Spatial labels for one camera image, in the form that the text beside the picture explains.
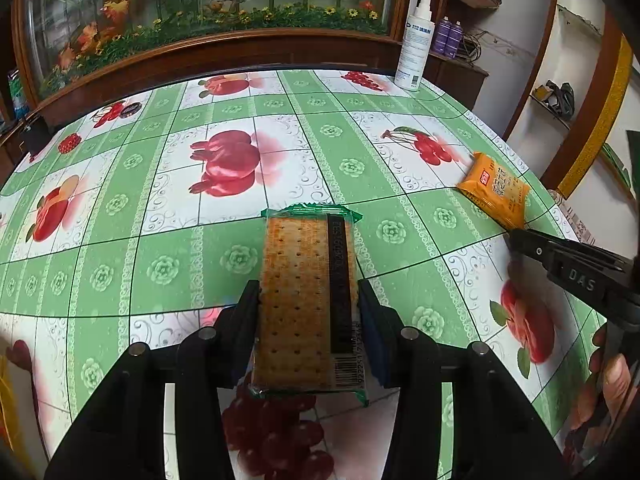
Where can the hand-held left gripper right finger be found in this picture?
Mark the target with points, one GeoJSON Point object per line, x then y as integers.
{"type": "Point", "coordinates": [380, 340]}

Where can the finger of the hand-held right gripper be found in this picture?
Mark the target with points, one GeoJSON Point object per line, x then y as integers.
{"type": "Point", "coordinates": [532, 247]}

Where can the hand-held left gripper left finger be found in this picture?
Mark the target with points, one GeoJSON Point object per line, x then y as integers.
{"type": "Point", "coordinates": [247, 332]}

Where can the green-edged black-striped cracker packet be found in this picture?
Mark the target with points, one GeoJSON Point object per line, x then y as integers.
{"type": "Point", "coordinates": [300, 310]}

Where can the orange snack packet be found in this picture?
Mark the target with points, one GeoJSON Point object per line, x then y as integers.
{"type": "Point", "coordinates": [492, 187]}

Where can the yellow rimmed tray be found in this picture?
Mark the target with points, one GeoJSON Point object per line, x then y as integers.
{"type": "Point", "coordinates": [9, 405]}

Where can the person's right hand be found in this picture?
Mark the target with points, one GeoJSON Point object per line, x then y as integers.
{"type": "Point", "coordinates": [617, 380]}

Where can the purple spray can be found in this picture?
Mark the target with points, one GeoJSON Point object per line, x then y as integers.
{"type": "Point", "coordinates": [455, 40]}
{"type": "Point", "coordinates": [441, 37]}

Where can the white spray bottle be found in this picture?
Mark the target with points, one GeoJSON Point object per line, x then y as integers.
{"type": "Point", "coordinates": [412, 55]}

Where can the black round jar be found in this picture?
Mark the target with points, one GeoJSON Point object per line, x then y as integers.
{"type": "Point", "coordinates": [32, 135]}

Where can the plastic water bottle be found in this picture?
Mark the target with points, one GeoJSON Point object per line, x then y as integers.
{"type": "Point", "coordinates": [17, 92]}

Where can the wooden cabinet with flower display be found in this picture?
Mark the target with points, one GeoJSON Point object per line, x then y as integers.
{"type": "Point", "coordinates": [200, 0]}

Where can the clutter on wall shelf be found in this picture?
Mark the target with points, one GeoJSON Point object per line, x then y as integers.
{"type": "Point", "coordinates": [555, 96]}

